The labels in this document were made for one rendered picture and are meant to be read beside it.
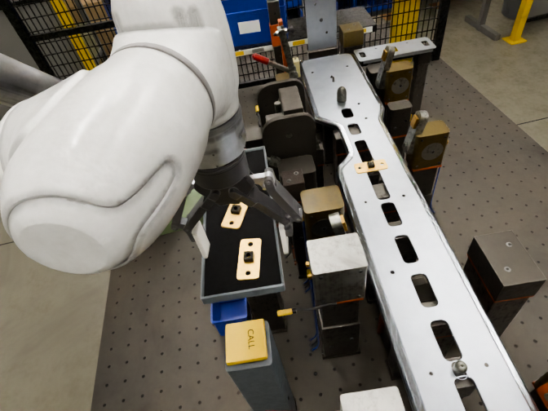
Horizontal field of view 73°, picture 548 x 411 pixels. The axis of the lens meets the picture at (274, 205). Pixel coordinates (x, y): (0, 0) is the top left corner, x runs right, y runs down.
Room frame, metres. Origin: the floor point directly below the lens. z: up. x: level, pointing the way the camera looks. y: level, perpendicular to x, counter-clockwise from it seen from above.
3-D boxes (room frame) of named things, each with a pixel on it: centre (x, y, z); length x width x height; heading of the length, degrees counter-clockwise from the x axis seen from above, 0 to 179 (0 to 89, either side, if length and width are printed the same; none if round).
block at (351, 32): (1.45, -0.44, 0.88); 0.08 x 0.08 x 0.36; 87
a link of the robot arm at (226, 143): (0.38, 0.06, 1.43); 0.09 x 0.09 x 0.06
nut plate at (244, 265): (0.38, 0.06, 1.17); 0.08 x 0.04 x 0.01; 170
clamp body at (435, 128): (0.77, -0.47, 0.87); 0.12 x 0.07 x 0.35; 87
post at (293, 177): (0.63, -0.06, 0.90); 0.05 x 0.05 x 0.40; 87
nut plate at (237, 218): (0.50, 0.07, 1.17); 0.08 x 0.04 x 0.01; 157
